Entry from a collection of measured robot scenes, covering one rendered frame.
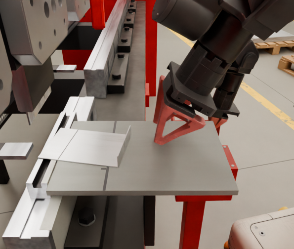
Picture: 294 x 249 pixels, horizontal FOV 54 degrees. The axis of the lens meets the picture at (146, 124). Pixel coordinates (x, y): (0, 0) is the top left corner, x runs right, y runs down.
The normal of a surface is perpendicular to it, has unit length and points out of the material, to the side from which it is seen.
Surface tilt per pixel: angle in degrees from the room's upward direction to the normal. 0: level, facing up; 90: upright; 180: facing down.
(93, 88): 90
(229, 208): 0
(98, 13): 91
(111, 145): 0
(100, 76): 90
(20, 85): 90
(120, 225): 0
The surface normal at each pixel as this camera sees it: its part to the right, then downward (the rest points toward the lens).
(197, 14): 0.20, 0.47
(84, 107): 0.00, -0.84
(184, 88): 0.49, -0.73
